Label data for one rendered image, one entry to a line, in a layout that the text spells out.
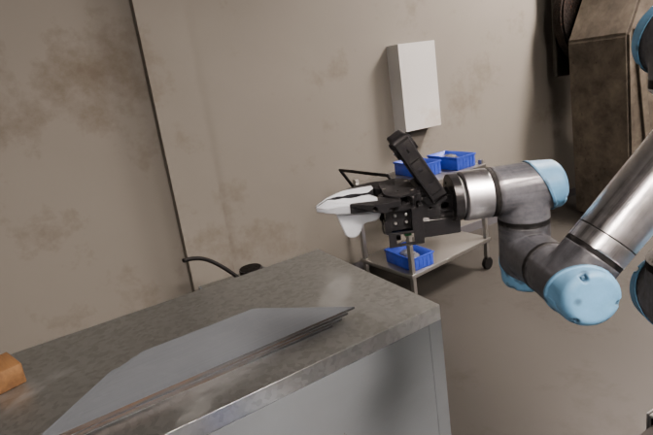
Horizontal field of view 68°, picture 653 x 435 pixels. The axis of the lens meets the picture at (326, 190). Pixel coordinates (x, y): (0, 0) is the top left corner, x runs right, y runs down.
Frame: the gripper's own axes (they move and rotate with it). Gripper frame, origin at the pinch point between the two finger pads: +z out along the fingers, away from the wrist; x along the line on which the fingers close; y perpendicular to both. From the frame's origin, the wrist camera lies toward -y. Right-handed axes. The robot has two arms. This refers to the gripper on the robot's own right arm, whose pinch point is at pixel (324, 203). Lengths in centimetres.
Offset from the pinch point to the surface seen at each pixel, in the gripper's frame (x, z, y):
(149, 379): 17, 42, 41
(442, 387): 31, -24, 69
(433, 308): 34, -23, 46
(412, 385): 27, -15, 63
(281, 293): 54, 16, 48
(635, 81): 316, -266, 64
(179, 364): 21, 36, 41
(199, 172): 247, 79, 66
